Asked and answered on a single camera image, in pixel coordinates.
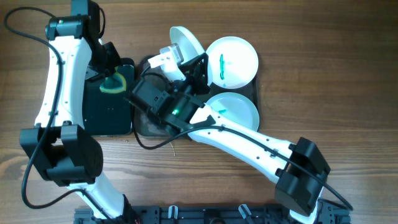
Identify green yellow sponge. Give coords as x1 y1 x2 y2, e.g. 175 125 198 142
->
99 72 127 94

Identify white plate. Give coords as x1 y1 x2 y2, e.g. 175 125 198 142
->
206 36 259 89
166 26 205 82

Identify light blue plate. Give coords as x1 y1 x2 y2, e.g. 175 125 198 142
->
206 92 260 131

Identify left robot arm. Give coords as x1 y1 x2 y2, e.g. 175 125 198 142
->
20 1 140 223

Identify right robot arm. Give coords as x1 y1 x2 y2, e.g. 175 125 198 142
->
128 53 330 223

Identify dark grey serving tray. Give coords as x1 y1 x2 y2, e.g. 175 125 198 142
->
134 54 260 138

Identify black water basin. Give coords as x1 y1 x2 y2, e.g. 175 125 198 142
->
83 58 135 136

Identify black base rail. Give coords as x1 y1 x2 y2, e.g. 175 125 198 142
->
73 203 351 224

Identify left black cable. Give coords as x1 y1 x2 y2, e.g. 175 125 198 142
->
2 6 106 223

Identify black cable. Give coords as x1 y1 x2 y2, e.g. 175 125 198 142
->
132 67 354 212
2 6 106 223

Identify right black cable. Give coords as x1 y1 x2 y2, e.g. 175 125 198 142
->
132 67 354 212

